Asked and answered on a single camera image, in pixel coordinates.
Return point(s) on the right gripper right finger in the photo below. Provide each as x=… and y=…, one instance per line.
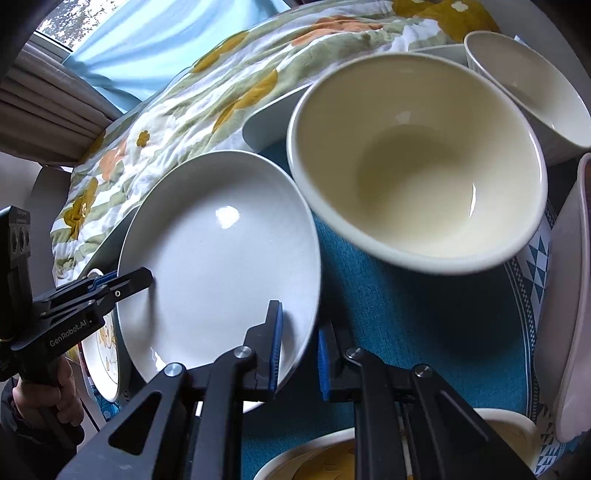
x=409, y=423

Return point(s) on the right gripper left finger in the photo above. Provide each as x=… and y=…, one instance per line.
x=187, y=423

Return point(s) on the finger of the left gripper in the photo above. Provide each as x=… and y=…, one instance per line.
x=129, y=283
x=96, y=278

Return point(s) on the floral plate with orange print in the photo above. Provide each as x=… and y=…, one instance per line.
x=101, y=359

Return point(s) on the plain white plate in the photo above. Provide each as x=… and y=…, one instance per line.
x=222, y=234

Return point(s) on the large cream bowl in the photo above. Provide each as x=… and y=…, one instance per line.
x=420, y=162

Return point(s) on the small cream bowl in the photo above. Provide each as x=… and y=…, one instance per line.
x=551, y=104

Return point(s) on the person's left hand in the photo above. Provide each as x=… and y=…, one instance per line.
x=30, y=398

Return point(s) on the teal cloth mat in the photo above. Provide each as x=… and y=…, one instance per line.
x=467, y=328

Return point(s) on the brown curtain left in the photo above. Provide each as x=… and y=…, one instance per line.
x=49, y=114

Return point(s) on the pink rectangular dish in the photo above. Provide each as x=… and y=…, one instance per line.
x=562, y=355

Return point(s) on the patterned tray with rim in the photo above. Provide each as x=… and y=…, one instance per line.
x=266, y=128

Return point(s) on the floral bed quilt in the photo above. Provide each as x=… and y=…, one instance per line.
x=206, y=106

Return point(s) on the light blue cloth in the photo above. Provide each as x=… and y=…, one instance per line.
x=145, y=44

